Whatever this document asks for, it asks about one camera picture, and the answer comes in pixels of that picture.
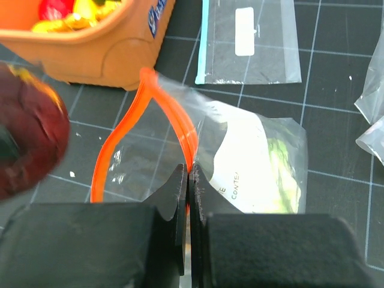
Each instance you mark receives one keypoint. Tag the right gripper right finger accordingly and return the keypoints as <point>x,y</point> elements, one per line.
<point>233,249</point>

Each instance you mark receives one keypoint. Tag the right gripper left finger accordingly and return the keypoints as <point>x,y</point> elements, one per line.
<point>121,244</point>

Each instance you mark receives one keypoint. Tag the toy cauliflower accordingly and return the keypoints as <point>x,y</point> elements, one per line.
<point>285,192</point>

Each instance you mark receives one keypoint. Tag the orange zipper clear bag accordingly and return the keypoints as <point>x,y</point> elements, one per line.
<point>169,124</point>

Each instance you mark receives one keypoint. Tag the dark red toy plum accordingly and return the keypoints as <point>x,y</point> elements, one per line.
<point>35,130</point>

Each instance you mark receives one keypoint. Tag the polka dot zip bag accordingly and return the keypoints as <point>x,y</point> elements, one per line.
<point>372,141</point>

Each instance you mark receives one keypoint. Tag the clear crumpled plastic bag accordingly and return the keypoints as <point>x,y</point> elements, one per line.
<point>370,103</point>

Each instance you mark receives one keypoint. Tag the blue zipper clear bag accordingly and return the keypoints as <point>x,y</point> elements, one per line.
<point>248,43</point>

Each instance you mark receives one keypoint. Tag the orange plastic basket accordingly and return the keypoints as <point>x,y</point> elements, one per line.
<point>109,54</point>

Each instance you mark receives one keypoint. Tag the red toy pepper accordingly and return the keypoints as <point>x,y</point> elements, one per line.
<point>55,9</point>

